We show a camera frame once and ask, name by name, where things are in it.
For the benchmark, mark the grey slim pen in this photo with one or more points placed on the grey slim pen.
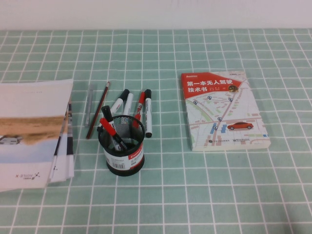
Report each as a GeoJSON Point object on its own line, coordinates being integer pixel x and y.
{"type": "Point", "coordinates": [90, 107]}

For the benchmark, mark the book with map and car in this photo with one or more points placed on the book with map and car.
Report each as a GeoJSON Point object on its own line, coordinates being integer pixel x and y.
{"type": "Point", "coordinates": [226, 109]}

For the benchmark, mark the all white marker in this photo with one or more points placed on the all white marker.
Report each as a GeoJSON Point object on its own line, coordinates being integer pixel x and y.
{"type": "Point", "coordinates": [128, 102]}

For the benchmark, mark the slim red and black pen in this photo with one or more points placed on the slim red and black pen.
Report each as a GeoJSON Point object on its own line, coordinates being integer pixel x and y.
{"type": "Point", "coordinates": [108, 128]}

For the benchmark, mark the red and black pencil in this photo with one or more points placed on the red and black pencil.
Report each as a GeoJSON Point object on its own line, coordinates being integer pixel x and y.
{"type": "Point", "coordinates": [98, 109]}

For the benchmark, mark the AgileX brochure with desert photo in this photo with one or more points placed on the AgileX brochure with desert photo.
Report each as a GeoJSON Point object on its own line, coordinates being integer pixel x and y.
{"type": "Point", "coordinates": [24, 109]}

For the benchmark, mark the white brochure with small logo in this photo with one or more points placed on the white brochure with small logo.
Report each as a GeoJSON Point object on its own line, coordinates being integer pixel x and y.
{"type": "Point", "coordinates": [56, 170]}

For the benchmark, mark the green checked tablecloth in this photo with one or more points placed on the green checked tablecloth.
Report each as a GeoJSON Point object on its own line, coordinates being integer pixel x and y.
{"type": "Point", "coordinates": [170, 195]}

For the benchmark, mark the black mesh pen holder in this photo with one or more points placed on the black mesh pen holder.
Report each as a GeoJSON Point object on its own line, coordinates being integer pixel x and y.
{"type": "Point", "coordinates": [122, 163]}

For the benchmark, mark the red marker pen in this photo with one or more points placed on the red marker pen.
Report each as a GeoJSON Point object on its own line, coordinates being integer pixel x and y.
{"type": "Point", "coordinates": [140, 104]}

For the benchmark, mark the white brochure with black stripe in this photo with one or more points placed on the white brochure with black stripe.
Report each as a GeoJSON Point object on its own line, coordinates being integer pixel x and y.
{"type": "Point", "coordinates": [70, 165]}

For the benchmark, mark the white marker with black cap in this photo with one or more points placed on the white marker with black cap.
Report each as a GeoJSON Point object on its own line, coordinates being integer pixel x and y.
{"type": "Point", "coordinates": [106, 112]}
{"type": "Point", "coordinates": [148, 114]}
{"type": "Point", "coordinates": [119, 102]}

